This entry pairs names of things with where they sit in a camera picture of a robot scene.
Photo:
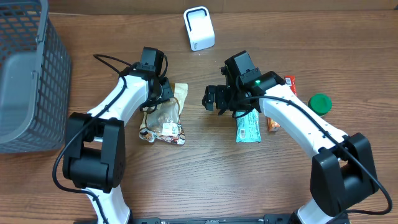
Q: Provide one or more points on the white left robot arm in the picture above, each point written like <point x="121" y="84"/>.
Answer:
<point x="93" y="159"/>

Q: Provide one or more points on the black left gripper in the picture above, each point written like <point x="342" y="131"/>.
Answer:
<point x="167" y="91"/>

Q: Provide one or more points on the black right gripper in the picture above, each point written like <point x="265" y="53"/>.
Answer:
<point x="221" y="92"/>

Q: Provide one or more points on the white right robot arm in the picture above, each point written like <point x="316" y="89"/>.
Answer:
<point x="343" y="171"/>

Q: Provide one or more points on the teal wet wipes packet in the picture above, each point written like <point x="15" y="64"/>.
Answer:
<point x="248" y="127"/>

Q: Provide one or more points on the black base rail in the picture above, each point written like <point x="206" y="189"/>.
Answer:
<point x="266" y="219"/>

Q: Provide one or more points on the small orange tissue pack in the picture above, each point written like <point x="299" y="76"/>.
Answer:
<point x="273" y="126"/>

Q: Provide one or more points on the beige snack pouch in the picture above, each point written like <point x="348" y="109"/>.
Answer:
<point x="164" y="123"/>

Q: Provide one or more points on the dark plastic mesh basket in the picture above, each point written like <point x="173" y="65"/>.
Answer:
<point x="35" y="79"/>

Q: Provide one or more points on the white barcode scanner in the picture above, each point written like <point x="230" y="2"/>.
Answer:
<point x="199" y="28"/>

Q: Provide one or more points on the red candy bar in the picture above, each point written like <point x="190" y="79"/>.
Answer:
<point x="290" y="81"/>

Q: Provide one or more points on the green lid jar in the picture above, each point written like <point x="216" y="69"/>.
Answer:
<point x="320" y="103"/>

